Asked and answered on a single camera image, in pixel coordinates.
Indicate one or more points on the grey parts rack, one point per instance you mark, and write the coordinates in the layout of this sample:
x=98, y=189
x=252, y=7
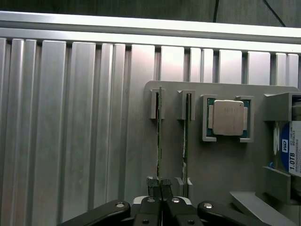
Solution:
x=223, y=160

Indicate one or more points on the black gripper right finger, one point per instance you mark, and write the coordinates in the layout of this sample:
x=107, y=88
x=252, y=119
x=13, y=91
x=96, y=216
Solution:
x=175, y=212

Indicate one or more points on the hard disk with blue label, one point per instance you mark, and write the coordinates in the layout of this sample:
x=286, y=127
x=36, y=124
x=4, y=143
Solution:
x=289, y=150

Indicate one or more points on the silver CPU chip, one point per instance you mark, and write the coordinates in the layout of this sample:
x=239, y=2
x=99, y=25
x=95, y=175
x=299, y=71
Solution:
x=228, y=117

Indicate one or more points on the aluminium table edge rail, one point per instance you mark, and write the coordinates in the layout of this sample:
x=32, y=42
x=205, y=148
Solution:
x=150, y=30

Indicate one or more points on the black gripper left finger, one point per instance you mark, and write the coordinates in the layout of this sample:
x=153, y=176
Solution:
x=148, y=212

